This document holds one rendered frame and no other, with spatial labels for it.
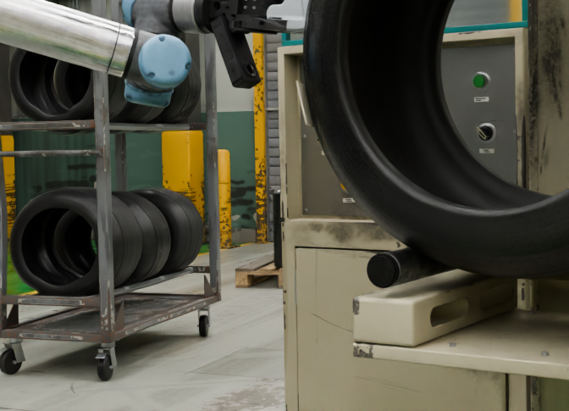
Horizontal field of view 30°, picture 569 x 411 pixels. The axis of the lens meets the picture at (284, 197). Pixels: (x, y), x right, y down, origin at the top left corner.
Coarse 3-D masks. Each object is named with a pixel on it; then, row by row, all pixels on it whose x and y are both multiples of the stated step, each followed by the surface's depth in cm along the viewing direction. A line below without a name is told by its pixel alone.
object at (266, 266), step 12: (276, 192) 786; (276, 204) 777; (276, 216) 778; (276, 228) 778; (276, 240) 779; (276, 252) 780; (252, 264) 802; (264, 264) 804; (276, 264) 781; (240, 276) 780; (252, 276) 789; (264, 276) 825
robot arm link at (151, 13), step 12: (132, 0) 167; (144, 0) 166; (156, 0) 164; (168, 0) 163; (132, 12) 167; (144, 12) 165; (156, 12) 165; (168, 12) 163; (132, 24) 169; (144, 24) 165; (156, 24) 165; (168, 24) 164
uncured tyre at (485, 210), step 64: (320, 0) 139; (384, 0) 158; (448, 0) 159; (320, 64) 139; (384, 64) 161; (320, 128) 141; (384, 128) 159; (448, 128) 160; (384, 192) 135; (448, 192) 158; (512, 192) 154; (448, 256) 133; (512, 256) 127
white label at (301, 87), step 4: (296, 84) 141; (300, 84) 142; (300, 88) 141; (304, 88) 144; (300, 92) 141; (304, 92) 144; (300, 96) 141; (304, 96) 143; (300, 100) 141; (304, 100) 142; (304, 104) 142; (308, 104) 144; (304, 108) 141; (308, 108) 144; (304, 112) 141; (308, 112) 143; (304, 116) 141; (308, 116) 143; (308, 120) 142; (308, 124) 141; (312, 124) 144
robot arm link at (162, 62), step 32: (0, 0) 147; (32, 0) 149; (0, 32) 148; (32, 32) 148; (64, 32) 149; (96, 32) 150; (128, 32) 152; (96, 64) 152; (128, 64) 152; (160, 64) 151
